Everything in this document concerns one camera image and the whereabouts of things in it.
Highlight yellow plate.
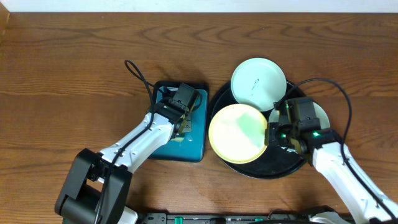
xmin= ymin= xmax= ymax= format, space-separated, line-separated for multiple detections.
xmin=208 ymin=104 xmax=267 ymax=164

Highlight green sponge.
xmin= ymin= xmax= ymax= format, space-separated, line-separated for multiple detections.
xmin=171 ymin=136 xmax=184 ymax=142

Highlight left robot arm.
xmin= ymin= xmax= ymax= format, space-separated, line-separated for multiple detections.
xmin=55 ymin=90 xmax=202 ymax=223

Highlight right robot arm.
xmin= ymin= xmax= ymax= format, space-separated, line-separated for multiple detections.
xmin=265 ymin=105 xmax=397 ymax=223

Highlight teal rectangular tray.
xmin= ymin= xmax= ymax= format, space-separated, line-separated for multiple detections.
xmin=149 ymin=83 xmax=209 ymax=162

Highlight black round tray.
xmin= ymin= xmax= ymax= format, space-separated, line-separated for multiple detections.
xmin=206 ymin=82 xmax=307 ymax=179

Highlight pale green plate top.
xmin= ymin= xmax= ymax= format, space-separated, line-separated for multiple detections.
xmin=231 ymin=58 xmax=287 ymax=111

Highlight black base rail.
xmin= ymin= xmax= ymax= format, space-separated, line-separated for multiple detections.
xmin=136 ymin=213 xmax=310 ymax=224

